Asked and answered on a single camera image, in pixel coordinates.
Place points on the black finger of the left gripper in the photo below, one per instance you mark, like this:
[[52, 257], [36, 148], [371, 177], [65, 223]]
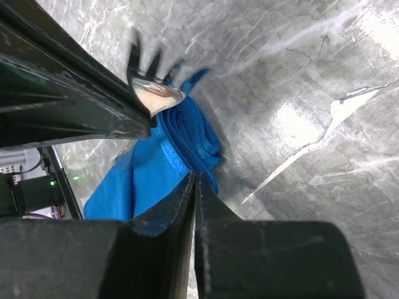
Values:
[[53, 91]]

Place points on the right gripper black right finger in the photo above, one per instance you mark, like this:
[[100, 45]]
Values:
[[237, 258]]

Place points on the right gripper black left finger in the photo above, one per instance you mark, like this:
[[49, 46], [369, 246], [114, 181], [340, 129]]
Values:
[[146, 257]]

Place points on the silver fork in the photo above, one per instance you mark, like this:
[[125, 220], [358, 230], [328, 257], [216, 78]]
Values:
[[155, 93]]

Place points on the blue cloth napkin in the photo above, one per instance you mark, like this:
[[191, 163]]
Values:
[[183, 141]]

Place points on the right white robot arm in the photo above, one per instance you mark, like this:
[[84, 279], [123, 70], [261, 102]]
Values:
[[31, 193]]

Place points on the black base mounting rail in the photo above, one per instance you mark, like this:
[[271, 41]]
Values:
[[59, 178]]

